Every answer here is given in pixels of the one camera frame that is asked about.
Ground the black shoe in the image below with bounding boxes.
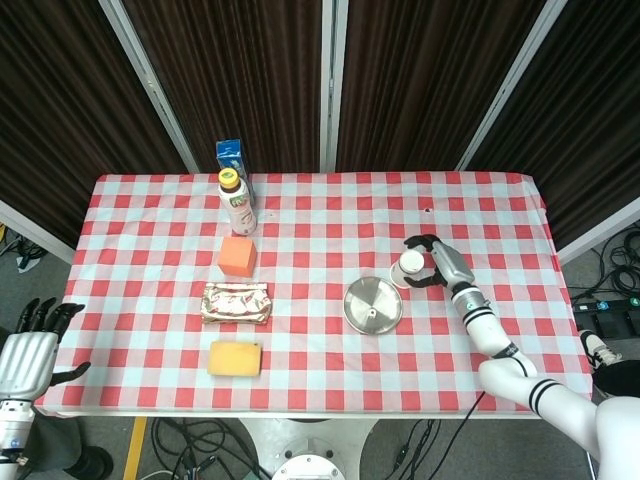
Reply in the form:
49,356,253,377
64,446,115,480

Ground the round silver metal plate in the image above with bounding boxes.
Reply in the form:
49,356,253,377
342,277,404,336

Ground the yogurt drink bottle yellow cap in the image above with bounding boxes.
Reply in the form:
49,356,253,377
217,168,258,236

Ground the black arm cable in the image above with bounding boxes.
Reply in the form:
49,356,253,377
442,391,487,480

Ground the black floor cable bundle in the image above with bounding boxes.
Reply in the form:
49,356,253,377
149,417,274,480
569,232,640,301
0,224,49,274

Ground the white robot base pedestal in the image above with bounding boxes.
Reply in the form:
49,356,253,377
235,417,382,480

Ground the black power strip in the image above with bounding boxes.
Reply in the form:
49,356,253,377
572,295,640,315

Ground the blue white drink carton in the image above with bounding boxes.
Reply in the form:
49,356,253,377
215,140,256,206

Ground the white paper cup blue stripe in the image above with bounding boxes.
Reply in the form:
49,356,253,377
389,249,426,290

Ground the dark folding screen panel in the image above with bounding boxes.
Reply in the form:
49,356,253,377
0,0,201,264
454,0,640,264
99,0,336,174
322,0,569,174

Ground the white sneaker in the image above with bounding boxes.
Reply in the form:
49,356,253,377
579,329,624,371

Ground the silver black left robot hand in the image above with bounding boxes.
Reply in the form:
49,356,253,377
0,297,92,401

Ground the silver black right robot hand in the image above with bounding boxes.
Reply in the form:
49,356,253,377
403,233,476,290

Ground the white table frame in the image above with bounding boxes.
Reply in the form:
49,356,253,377
49,410,544,421

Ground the gold foil snack packet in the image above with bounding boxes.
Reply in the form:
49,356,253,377
200,282,274,326

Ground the red white checkered tablecloth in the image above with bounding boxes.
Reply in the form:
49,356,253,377
37,171,594,419

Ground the orange cube block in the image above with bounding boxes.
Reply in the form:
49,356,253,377
218,236,258,277

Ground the yellow sponge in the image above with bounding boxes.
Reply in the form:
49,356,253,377
207,340,264,378

